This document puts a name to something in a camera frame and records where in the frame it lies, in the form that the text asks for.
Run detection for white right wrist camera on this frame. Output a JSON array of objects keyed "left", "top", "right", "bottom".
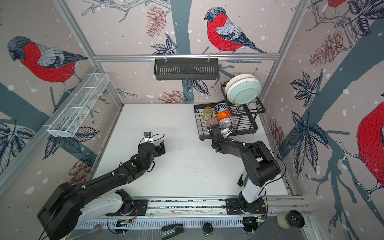
[{"left": 221, "top": 128, "right": 232, "bottom": 136}]

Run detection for black wire dish rack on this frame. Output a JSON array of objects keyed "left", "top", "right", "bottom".
[{"left": 194, "top": 83, "right": 266, "bottom": 141}]

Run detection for mint green plate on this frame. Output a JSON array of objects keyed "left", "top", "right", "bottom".
[{"left": 226, "top": 78, "right": 262, "bottom": 105}]

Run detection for yellow plastic cup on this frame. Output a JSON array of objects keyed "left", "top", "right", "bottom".
[{"left": 202, "top": 107, "right": 214, "bottom": 122}]

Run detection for white mesh wall basket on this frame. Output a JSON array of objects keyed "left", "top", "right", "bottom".
[{"left": 48, "top": 73, "right": 110, "bottom": 138}]

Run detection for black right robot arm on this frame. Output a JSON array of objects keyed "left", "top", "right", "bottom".
[{"left": 208, "top": 125, "right": 281, "bottom": 214}]

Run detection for white striped bowl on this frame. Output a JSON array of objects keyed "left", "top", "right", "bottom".
[{"left": 219, "top": 117, "right": 233, "bottom": 129}]

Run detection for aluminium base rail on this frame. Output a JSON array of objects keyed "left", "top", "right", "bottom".
[{"left": 75, "top": 195, "right": 311, "bottom": 232}]

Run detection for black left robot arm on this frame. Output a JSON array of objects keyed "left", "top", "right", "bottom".
[{"left": 37, "top": 141, "right": 166, "bottom": 240}]

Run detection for orange bowl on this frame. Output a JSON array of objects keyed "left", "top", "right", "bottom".
[{"left": 216, "top": 111, "right": 232, "bottom": 121}]

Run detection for pink plastic cup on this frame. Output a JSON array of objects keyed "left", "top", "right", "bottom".
[{"left": 205, "top": 117, "right": 219, "bottom": 132}]

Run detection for horizontal aluminium crossbar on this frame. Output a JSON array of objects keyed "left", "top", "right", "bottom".
[{"left": 93, "top": 53, "right": 280, "bottom": 63}]

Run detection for black round cap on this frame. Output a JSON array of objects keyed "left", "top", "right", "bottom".
[{"left": 202, "top": 222, "right": 214, "bottom": 237}]

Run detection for cream white plate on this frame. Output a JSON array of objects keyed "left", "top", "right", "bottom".
[{"left": 225, "top": 74, "right": 256, "bottom": 94}]

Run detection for black stapler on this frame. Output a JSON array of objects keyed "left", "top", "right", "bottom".
[{"left": 161, "top": 224, "right": 184, "bottom": 240}]

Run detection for black hanging wall basket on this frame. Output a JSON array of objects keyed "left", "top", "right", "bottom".
[{"left": 154, "top": 58, "right": 219, "bottom": 81}]

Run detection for blue zigzag patterned bowl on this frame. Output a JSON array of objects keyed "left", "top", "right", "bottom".
[{"left": 214, "top": 102, "right": 229, "bottom": 114}]

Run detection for metal spoon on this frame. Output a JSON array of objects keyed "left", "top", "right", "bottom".
[{"left": 67, "top": 224, "right": 102, "bottom": 240}]

